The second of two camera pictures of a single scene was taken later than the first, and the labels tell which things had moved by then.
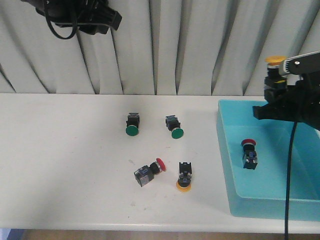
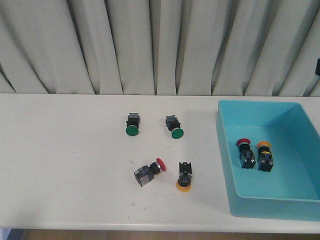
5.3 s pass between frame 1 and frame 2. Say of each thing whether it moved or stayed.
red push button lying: stayed
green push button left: stayed
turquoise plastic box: stayed
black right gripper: moved
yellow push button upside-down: stayed
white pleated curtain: stayed
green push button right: stayed
